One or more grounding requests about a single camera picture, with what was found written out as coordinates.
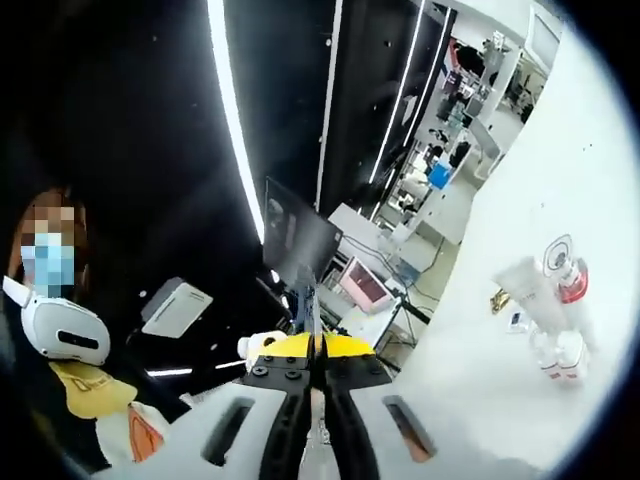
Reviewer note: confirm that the white office desk row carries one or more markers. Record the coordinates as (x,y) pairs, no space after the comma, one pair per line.
(445,215)

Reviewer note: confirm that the white chest-worn device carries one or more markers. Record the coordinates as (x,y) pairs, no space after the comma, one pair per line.
(65,325)

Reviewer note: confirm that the clear silver skincare sachet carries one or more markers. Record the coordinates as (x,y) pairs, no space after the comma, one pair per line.
(518,320)

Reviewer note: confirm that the white ceiling unit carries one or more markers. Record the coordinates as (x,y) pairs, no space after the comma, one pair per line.
(175,310)

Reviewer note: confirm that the person's own head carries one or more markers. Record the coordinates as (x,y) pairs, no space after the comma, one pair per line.
(84,250)

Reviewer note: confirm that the white skincare tube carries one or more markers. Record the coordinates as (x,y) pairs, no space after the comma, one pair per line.
(535,300)

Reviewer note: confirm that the blue box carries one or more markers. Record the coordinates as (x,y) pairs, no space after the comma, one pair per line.
(440,176)

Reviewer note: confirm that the white monitor stand desk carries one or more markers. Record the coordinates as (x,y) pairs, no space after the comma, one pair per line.
(370,325)

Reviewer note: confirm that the red-collared white skincare pump bottle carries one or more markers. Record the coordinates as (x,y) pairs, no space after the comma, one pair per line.
(575,290)

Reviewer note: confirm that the person in black shirt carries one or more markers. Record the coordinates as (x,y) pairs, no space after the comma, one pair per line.
(145,435)

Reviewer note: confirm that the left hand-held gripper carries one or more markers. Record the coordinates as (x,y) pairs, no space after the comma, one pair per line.
(257,342)

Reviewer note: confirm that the large black display panel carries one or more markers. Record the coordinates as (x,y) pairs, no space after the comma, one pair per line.
(300,225)

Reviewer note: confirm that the wide ceiling light strip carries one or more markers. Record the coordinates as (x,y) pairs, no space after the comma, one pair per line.
(232,125)

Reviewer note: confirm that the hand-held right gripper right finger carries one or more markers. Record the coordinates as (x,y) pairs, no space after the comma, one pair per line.
(355,372)

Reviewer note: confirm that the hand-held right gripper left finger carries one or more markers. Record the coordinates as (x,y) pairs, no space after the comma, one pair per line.
(280,370)

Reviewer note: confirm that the small clear-capped skincare bottle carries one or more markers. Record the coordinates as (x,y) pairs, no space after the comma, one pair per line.
(570,362)
(545,350)

